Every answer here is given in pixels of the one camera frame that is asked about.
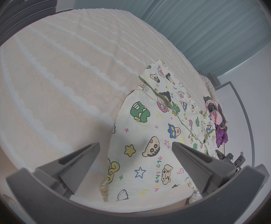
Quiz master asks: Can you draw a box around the white printed pyjama top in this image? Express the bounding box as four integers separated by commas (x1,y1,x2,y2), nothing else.
99,59,220,203

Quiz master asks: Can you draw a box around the black padded sofa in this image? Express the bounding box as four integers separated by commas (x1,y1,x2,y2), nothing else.
0,0,60,41

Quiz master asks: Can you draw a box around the pale pink pillow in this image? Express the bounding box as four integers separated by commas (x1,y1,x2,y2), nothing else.
199,75,216,95

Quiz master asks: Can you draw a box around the purple satin garment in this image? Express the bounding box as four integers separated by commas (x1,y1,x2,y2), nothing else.
215,124,229,149

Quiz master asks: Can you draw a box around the black garment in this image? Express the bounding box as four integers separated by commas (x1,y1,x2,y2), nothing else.
218,104,228,129

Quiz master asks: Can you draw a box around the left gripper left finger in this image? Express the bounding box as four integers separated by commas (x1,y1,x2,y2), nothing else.
35,142,101,194

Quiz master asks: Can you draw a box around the bed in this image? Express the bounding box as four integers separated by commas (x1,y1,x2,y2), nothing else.
0,7,253,214

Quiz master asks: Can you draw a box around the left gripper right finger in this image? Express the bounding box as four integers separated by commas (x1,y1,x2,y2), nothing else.
172,141,236,194

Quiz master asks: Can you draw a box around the pile of clothes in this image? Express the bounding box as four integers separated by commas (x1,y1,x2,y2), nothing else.
203,97,225,126

